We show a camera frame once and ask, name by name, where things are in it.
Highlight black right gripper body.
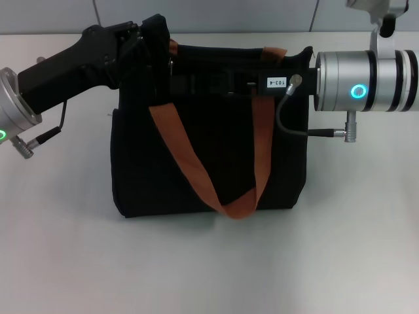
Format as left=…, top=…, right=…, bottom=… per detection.
left=228, top=66, right=320, bottom=99

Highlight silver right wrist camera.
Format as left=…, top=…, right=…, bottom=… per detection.
left=346, top=0, right=410, bottom=24

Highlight left gripper cable with connector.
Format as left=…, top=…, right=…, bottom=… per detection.
left=11, top=57, right=68, bottom=160

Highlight black food bag orange straps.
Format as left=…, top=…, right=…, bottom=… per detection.
left=109, top=12, right=315, bottom=221

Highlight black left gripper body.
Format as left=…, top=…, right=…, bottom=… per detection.
left=18, top=24, right=119, bottom=116

